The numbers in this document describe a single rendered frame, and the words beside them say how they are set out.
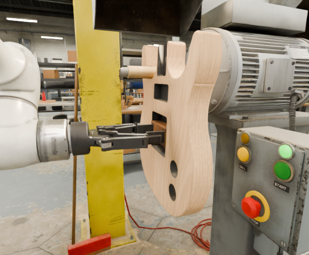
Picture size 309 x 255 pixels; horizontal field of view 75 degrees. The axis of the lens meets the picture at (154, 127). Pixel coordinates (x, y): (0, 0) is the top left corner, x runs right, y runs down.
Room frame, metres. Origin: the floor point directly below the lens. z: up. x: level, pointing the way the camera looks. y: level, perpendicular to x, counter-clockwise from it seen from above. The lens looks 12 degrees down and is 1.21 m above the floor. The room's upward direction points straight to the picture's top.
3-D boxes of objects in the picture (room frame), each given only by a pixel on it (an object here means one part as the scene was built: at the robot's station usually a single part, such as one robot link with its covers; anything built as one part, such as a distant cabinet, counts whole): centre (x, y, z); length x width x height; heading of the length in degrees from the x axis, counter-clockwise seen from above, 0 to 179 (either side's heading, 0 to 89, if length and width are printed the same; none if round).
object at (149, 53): (0.62, 0.01, 1.28); 0.07 x 0.04 x 0.10; 20
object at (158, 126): (0.51, -0.02, 1.10); 0.10 x 0.03 x 0.05; 20
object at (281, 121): (0.71, -0.37, 1.11); 0.36 x 0.24 x 0.04; 110
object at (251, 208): (0.36, -0.20, 0.98); 0.04 x 0.04 x 0.04; 20
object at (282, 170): (0.33, -0.23, 1.07); 0.03 x 0.01 x 0.03; 20
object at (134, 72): (0.58, -0.01, 1.25); 0.18 x 0.03 x 0.03; 110
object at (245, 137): (0.41, -0.19, 1.11); 0.03 x 0.01 x 0.03; 20
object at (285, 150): (0.32, -0.22, 1.11); 0.03 x 0.01 x 0.03; 20
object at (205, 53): (0.38, -0.08, 1.26); 0.07 x 0.04 x 0.09; 20
